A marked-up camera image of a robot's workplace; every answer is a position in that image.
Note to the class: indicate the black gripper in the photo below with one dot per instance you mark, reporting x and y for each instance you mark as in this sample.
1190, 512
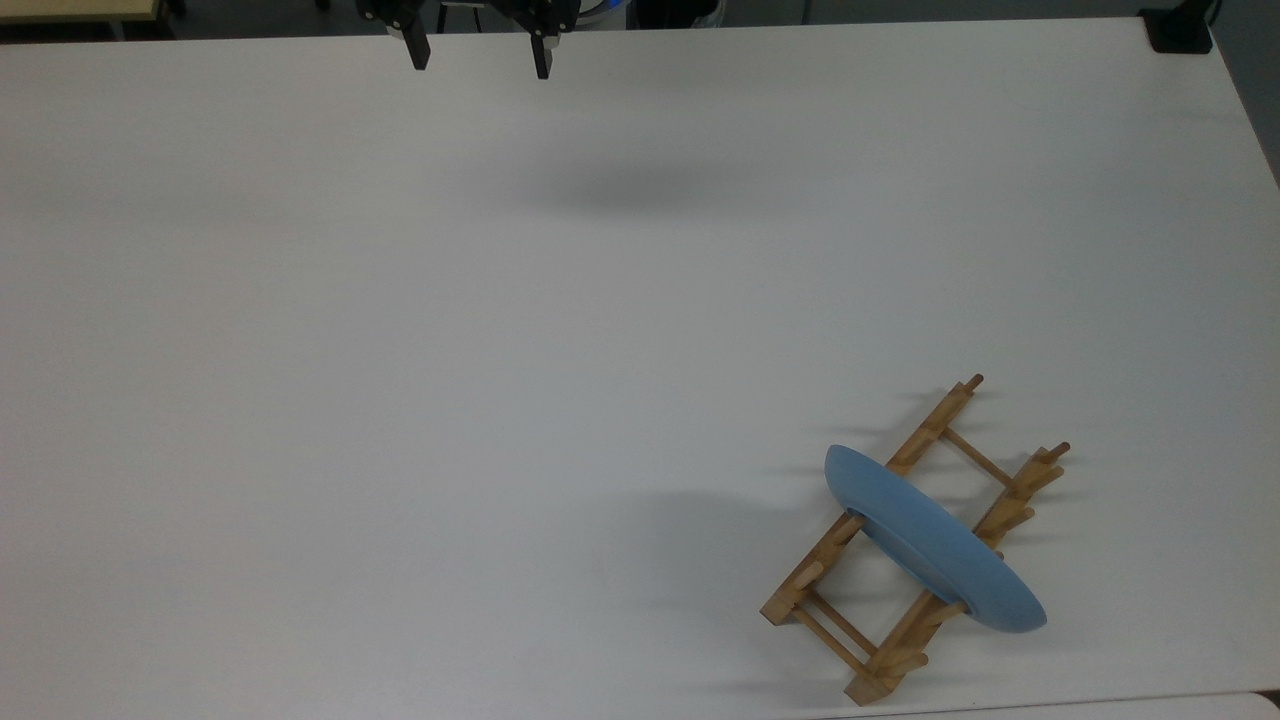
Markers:
545, 15

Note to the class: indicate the blue round plate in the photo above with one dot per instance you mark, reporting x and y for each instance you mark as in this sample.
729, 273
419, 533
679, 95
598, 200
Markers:
930, 540

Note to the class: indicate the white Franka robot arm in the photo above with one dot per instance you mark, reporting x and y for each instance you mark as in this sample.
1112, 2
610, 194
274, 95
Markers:
608, 10

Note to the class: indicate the wooden plate rack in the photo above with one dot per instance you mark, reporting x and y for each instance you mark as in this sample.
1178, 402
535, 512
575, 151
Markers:
925, 434

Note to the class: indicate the light wooden desk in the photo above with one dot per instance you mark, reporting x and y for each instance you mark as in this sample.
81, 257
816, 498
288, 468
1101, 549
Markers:
70, 10

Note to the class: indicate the black pole with table clamp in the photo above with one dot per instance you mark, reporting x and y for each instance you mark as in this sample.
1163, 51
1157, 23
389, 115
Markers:
1180, 35

